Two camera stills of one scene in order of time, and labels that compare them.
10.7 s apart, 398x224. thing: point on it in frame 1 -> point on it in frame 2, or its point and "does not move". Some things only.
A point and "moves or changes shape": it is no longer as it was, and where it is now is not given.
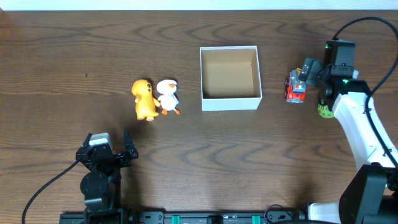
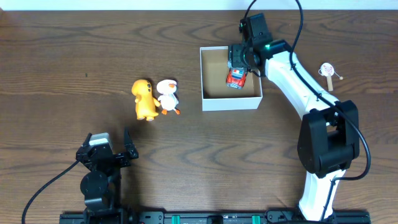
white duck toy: (168, 100) does not move
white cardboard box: (230, 78) does not move
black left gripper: (109, 157) does not move
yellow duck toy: (145, 102) does not move
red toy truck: (295, 90) moves or changes shape
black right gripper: (311, 71) -> (234, 58)
